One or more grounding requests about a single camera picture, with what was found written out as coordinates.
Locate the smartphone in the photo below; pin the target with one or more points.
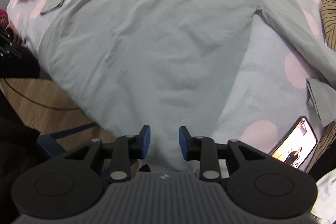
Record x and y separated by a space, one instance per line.
297 144

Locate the brown striped garment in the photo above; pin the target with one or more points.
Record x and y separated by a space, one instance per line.
323 160

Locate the red bag on floor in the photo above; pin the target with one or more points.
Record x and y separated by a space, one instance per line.
4 21

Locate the grey pink-dotted bedspread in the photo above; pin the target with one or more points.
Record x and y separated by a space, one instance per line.
262 77

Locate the grey long-sleeve shirt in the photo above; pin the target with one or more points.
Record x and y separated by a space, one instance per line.
157 42

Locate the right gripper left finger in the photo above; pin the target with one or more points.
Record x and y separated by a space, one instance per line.
127 150

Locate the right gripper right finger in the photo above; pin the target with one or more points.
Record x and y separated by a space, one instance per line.
203 150

